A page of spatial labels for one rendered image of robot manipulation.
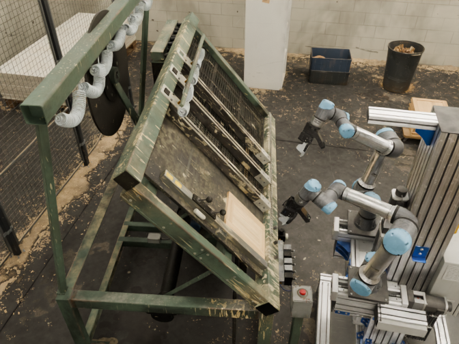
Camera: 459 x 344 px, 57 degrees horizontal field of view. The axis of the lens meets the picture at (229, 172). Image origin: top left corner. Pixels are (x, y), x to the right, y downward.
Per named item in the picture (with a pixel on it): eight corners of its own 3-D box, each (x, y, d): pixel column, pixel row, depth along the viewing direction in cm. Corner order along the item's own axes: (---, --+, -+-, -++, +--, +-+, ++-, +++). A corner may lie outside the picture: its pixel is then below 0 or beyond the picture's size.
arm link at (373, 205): (428, 209, 203) (335, 173, 227) (421, 223, 196) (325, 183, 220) (422, 227, 210) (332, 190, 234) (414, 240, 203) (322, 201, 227)
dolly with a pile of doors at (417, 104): (444, 149, 527) (455, 121, 501) (400, 144, 535) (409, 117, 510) (436, 123, 573) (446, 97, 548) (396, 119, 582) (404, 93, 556)
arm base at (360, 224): (376, 216, 289) (379, 206, 283) (377, 233, 277) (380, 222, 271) (353, 213, 291) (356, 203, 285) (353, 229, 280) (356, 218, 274)
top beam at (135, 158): (127, 192, 204) (141, 183, 199) (111, 179, 199) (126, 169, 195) (191, 26, 375) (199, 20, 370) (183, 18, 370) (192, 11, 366)
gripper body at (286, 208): (281, 205, 235) (292, 192, 227) (294, 211, 236) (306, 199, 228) (279, 214, 230) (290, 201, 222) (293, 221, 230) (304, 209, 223)
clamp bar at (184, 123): (263, 214, 313) (289, 201, 302) (148, 100, 259) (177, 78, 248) (263, 205, 320) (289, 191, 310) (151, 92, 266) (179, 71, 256)
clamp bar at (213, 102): (263, 166, 357) (287, 153, 347) (166, 60, 303) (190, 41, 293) (263, 159, 365) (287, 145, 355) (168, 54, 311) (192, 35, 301)
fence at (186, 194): (262, 270, 273) (267, 268, 272) (159, 178, 230) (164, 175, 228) (262, 264, 277) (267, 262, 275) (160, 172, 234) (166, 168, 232)
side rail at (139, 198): (253, 307, 257) (268, 301, 252) (119, 196, 206) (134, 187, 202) (254, 298, 261) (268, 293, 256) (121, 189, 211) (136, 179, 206)
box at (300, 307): (309, 319, 260) (313, 302, 249) (289, 318, 261) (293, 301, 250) (308, 302, 270) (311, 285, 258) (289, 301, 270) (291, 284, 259)
